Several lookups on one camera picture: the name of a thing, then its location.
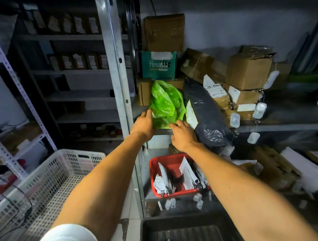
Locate person's left hand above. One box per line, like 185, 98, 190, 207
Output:
130, 109, 156, 143

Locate person's right hand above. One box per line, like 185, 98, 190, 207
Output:
169, 120, 199, 152

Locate green plastic bag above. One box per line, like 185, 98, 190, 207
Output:
149, 80, 187, 129

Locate person's right forearm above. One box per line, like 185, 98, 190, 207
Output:
180, 142, 318, 241

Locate person's left forearm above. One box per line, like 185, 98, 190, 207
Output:
51, 133, 155, 241

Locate low brown cardboard box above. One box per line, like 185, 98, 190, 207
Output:
138, 78, 186, 107

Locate black plastic parcel bag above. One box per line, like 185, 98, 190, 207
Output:
183, 78, 234, 150

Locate red plastic basket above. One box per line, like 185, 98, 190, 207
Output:
149, 153, 212, 199

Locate black parcel with white label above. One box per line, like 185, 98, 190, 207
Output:
153, 162, 175, 197
179, 156, 200, 191

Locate teal cardboard box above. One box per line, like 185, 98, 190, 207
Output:
141, 51, 177, 80

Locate small labelled cardboard box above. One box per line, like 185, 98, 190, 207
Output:
203, 74, 232, 111

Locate tilted brown cardboard box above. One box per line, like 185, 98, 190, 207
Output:
180, 48, 228, 85

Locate grey metal shelving unit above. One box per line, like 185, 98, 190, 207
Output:
14, 0, 136, 149

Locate galvanised metal shelf rack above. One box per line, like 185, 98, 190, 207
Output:
95, 0, 318, 219

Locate flat labelled cardboard box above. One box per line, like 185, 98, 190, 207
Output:
222, 103, 257, 121
222, 83, 264, 105

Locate taped brown cardboard box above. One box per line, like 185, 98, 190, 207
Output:
143, 13, 186, 53

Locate row of brown labelled packets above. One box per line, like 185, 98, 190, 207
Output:
23, 10, 125, 35
47, 52, 133, 71

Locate large open cardboard box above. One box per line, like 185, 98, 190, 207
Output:
225, 45, 277, 91

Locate black plastic crate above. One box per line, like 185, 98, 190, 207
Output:
140, 216, 245, 241

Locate flattened brown cardboard sheet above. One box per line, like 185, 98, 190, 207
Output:
247, 146, 300, 192

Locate white plastic lattice crate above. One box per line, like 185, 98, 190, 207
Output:
0, 149, 106, 241

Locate dim brown cardboard box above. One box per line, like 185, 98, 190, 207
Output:
266, 62, 293, 91

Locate white perforated angle rack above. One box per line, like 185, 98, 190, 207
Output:
0, 47, 58, 180

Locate white foam board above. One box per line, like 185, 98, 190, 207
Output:
280, 146, 318, 187

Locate white shirt sleeve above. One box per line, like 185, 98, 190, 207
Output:
40, 224, 98, 241

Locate leaning dark metal bars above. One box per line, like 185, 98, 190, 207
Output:
291, 23, 318, 74

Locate black cable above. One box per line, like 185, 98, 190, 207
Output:
0, 177, 34, 239

